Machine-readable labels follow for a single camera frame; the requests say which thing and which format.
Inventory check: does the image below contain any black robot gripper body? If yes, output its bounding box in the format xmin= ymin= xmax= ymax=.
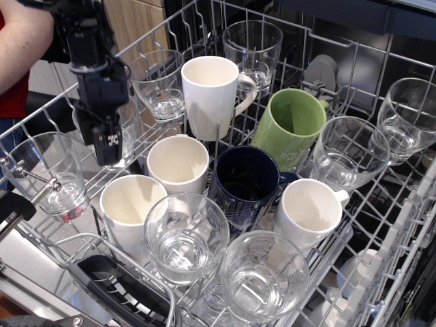
xmin=69 ymin=61 xmax=129 ymax=126

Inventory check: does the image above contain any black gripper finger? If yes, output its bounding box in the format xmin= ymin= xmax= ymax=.
xmin=74 ymin=102 xmax=95 ymax=146
xmin=92 ymin=121 xmax=123 ymax=166

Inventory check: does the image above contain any person forearm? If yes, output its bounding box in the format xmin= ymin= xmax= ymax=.
xmin=1 ymin=1 xmax=54 ymax=93

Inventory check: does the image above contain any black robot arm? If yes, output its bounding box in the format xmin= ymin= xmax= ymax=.
xmin=22 ymin=1 xmax=129 ymax=166

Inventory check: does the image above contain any clear glass under gripper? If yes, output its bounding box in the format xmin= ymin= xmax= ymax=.
xmin=72 ymin=96 xmax=139 ymax=170

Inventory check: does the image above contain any clear glass back left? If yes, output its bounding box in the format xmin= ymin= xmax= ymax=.
xmin=129 ymin=49 xmax=185 ymax=127

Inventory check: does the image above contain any clear glass far left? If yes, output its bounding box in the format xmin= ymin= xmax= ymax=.
xmin=2 ymin=131 xmax=89 ymax=221

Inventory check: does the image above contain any tall white mug back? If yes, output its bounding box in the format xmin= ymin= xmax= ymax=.
xmin=181 ymin=56 xmax=258 ymax=142

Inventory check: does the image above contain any black metal clamp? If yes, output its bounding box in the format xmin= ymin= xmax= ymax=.
xmin=1 ymin=165 xmax=62 ymax=241

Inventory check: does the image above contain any clear glass front centre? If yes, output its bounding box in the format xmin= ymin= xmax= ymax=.
xmin=144 ymin=193 xmax=230 ymax=285

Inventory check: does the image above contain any dark blue mug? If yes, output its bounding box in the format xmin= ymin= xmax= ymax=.
xmin=208 ymin=145 xmax=298 ymax=235

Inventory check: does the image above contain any clear glass back centre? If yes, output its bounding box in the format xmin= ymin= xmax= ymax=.
xmin=222 ymin=20 xmax=283 ymax=99

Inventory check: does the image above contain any green ceramic mug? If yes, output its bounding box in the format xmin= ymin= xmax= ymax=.
xmin=251 ymin=89 xmax=330 ymax=171

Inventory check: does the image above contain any clear glass front bottom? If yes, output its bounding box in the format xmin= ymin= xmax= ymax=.
xmin=220 ymin=230 xmax=309 ymax=324

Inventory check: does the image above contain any grey plastic rack clip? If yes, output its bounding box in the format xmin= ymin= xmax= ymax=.
xmin=302 ymin=54 xmax=339 ymax=92

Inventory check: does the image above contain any clear glass right middle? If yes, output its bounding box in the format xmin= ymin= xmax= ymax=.
xmin=310 ymin=116 xmax=391 ymax=193

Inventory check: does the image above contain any clear glass far right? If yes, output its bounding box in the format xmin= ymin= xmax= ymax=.
xmin=377 ymin=78 xmax=435 ymax=166

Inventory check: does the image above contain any black rack handle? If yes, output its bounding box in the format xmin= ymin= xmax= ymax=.
xmin=68 ymin=255 xmax=182 ymax=326

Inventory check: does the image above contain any grey wire dishwasher rack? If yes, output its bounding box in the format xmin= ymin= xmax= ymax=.
xmin=1 ymin=1 xmax=435 ymax=326

